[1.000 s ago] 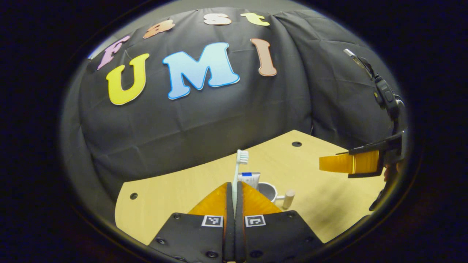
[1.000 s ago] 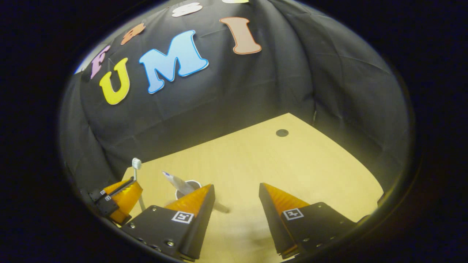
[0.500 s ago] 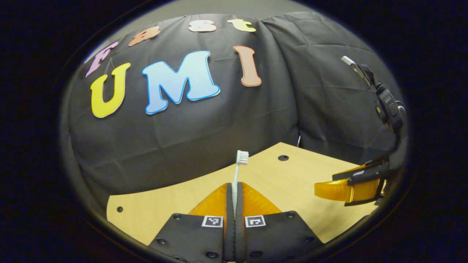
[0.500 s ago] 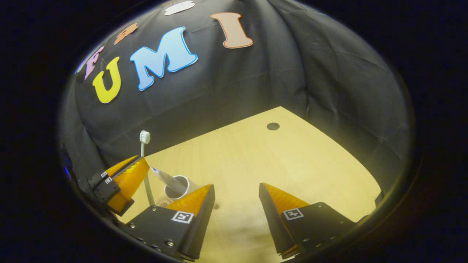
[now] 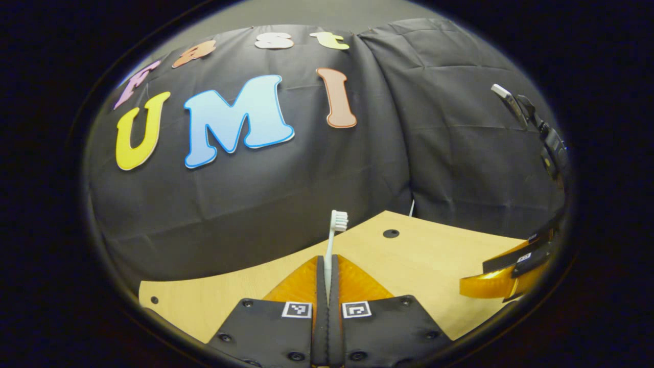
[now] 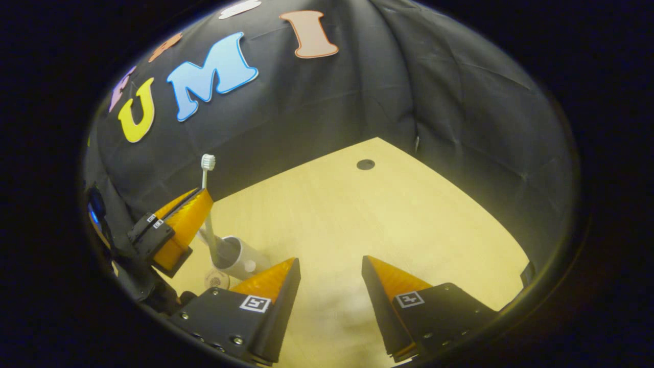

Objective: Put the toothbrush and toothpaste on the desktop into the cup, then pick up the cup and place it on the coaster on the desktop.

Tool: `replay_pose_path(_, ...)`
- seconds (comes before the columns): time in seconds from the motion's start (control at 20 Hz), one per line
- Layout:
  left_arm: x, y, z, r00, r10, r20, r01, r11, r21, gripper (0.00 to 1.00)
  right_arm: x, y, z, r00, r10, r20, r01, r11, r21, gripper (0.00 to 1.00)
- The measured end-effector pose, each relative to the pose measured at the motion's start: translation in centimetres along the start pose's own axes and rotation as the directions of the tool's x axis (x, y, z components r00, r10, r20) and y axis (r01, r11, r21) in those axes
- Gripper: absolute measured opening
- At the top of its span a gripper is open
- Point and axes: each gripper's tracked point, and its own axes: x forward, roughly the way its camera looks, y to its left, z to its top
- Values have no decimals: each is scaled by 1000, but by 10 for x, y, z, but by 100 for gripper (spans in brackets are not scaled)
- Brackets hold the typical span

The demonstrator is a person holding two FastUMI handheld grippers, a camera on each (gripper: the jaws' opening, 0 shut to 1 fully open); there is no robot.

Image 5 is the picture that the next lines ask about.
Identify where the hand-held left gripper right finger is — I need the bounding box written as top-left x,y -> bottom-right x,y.
327,254 -> 453,367

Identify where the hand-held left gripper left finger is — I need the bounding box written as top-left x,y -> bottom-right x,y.
207,255 -> 328,367

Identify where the white toothbrush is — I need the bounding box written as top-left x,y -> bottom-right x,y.
324,210 -> 349,303

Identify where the black backdrop cloth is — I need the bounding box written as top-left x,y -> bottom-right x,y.
84,18 -> 570,307

